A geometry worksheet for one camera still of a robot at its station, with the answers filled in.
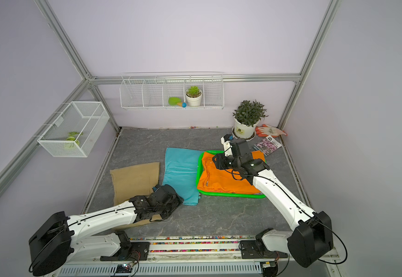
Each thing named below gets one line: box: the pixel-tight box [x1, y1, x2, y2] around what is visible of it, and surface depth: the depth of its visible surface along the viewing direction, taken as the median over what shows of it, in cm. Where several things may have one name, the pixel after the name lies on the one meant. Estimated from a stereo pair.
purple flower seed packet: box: [252, 135, 283, 157], surface depth 113 cm
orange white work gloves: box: [255, 124, 288, 138], surface depth 121 cm
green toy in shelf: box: [168, 96, 187, 108], surface depth 101 cm
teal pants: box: [162, 147, 204, 207], surface depth 98 cm
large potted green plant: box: [231, 99, 269, 141], surface depth 105 cm
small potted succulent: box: [184, 85, 203, 107], surface depth 93 cm
